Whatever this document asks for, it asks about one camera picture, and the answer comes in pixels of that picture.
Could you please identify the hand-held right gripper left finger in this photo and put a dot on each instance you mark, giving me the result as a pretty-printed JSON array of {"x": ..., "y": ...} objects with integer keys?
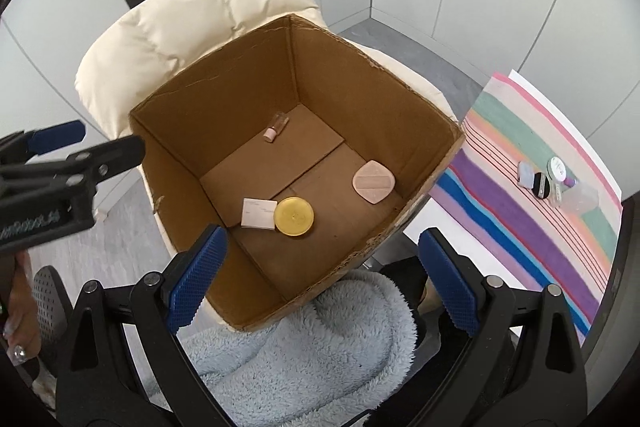
[{"x": 195, "y": 277}]

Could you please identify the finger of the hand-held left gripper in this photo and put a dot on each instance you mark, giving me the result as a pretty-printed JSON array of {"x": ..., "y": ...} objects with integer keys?
[
  {"x": 115, "y": 154},
  {"x": 55, "y": 137}
]

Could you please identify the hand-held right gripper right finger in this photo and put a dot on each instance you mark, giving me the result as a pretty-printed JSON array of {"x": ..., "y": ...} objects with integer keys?
[{"x": 450, "y": 282}]

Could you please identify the small square cosmetic box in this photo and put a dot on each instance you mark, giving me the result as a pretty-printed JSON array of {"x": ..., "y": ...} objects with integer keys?
[{"x": 259, "y": 213}]

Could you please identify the round cosmetic jar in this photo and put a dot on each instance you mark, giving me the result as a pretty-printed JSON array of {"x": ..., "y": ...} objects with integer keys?
[{"x": 294, "y": 217}]

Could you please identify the round tan compact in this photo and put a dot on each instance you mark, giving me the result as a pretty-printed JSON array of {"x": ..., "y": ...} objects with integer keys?
[{"x": 373, "y": 182}]

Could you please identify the clear plastic bottle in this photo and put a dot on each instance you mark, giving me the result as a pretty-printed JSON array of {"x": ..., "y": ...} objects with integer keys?
[{"x": 577, "y": 198}]

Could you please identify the white round jar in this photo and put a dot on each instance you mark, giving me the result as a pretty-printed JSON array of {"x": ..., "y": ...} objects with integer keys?
[{"x": 556, "y": 167}]

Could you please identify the brown foundation bottle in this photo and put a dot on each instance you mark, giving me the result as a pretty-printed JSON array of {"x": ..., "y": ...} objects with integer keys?
[{"x": 275, "y": 129}]

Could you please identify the brown cardboard box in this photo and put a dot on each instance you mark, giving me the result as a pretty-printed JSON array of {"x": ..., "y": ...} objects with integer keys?
[{"x": 350, "y": 107}]

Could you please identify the person's left hand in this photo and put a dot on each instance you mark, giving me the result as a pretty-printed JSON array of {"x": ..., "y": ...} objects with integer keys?
[{"x": 25, "y": 317}]

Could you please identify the striped towel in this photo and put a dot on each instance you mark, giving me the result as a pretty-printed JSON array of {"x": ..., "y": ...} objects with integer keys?
[{"x": 500, "y": 217}]

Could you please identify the black office chair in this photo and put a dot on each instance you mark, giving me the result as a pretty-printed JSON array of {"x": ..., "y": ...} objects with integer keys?
[{"x": 52, "y": 307}]

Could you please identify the light blue small case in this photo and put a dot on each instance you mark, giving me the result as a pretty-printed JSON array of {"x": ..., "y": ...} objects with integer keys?
[{"x": 525, "y": 174}]

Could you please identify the light blue fleece cloth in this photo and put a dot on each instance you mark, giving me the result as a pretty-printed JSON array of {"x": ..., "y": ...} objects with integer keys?
[{"x": 300, "y": 357}]

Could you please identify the small purple capped vial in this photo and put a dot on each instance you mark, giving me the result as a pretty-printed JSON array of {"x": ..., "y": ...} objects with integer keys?
[{"x": 569, "y": 182}]

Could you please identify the cream padded chair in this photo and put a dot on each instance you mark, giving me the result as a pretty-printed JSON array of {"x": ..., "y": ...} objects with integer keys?
[{"x": 200, "y": 17}]

